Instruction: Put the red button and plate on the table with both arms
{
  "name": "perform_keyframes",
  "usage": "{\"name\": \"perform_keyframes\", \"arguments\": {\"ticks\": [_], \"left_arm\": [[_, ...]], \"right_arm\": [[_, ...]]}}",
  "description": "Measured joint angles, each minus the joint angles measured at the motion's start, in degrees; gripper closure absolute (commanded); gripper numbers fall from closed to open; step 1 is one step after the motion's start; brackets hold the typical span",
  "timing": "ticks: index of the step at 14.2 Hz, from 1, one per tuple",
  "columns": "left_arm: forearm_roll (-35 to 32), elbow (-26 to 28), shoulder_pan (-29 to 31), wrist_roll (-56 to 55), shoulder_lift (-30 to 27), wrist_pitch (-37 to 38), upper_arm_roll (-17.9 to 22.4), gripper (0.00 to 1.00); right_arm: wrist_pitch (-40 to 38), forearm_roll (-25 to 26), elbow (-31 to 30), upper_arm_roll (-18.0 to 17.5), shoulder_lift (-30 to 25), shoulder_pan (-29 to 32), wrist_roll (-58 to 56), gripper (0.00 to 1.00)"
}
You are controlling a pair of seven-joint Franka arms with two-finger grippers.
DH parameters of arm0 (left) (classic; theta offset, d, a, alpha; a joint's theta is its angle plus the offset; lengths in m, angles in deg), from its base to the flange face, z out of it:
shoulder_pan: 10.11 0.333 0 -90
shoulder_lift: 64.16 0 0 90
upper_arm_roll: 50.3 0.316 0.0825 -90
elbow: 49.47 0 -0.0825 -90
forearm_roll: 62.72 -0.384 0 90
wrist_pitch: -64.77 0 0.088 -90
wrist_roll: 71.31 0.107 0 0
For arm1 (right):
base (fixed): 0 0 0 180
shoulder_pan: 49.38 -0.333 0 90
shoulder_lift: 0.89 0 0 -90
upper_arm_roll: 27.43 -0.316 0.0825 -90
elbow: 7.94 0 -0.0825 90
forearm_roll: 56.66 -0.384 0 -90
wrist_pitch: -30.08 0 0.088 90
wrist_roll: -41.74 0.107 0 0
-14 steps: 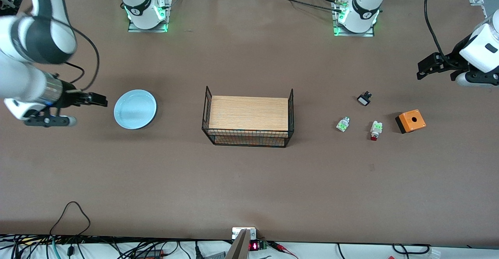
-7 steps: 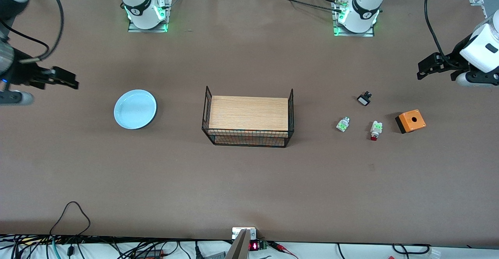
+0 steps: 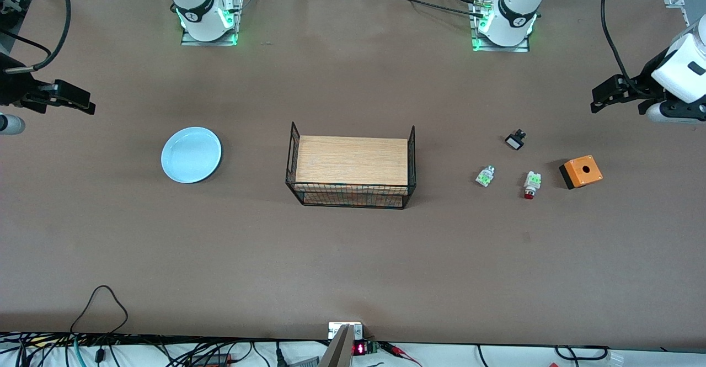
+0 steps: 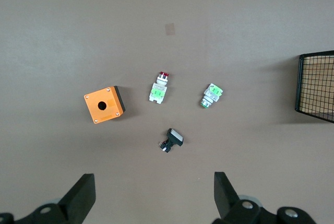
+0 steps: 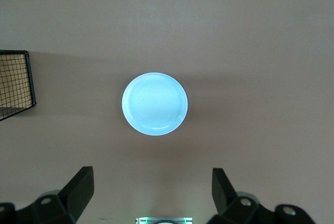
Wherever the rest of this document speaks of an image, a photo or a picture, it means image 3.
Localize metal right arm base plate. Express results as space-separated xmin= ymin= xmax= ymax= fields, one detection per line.
xmin=181 ymin=0 xmax=240 ymax=46

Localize black cable loop at edge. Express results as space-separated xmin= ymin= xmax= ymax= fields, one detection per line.
xmin=554 ymin=345 xmax=610 ymax=361

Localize red clip lead wires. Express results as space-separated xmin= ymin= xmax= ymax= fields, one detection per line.
xmin=379 ymin=342 xmax=423 ymax=367

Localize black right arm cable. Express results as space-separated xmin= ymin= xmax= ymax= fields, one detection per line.
xmin=0 ymin=0 xmax=72 ymax=75

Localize grey metal profile bar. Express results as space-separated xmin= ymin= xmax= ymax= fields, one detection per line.
xmin=319 ymin=324 xmax=354 ymax=367

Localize black looped table cable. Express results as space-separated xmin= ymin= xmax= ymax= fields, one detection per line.
xmin=71 ymin=285 xmax=129 ymax=334

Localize black wire rack wooden shelf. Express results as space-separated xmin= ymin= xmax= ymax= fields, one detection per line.
xmin=285 ymin=122 xmax=416 ymax=210

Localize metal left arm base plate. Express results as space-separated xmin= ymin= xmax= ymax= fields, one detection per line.
xmin=472 ymin=0 xmax=531 ymax=53

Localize black cable to arm base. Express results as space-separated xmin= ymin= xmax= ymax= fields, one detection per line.
xmin=381 ymin=0 xmax=487 ymax=18

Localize orange button enclosure box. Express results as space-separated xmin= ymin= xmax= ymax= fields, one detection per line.
xmin=559 ymin=155 xmax=603 ymax=190

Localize white metal edge bracket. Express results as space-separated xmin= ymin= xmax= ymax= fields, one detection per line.
xmin=328 ymin=322 xmax=363 ymax=340

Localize light blue round plate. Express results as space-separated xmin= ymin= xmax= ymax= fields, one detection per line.
xmin=161 ymin=127 xmax=222 ymax=184

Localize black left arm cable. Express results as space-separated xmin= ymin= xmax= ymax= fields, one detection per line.
xmin=600 ymin=0 xmax=640 ymax=89

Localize red push button switch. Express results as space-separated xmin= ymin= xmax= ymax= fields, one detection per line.
xmin=523 ymin=171 xmax=542 ymax=200

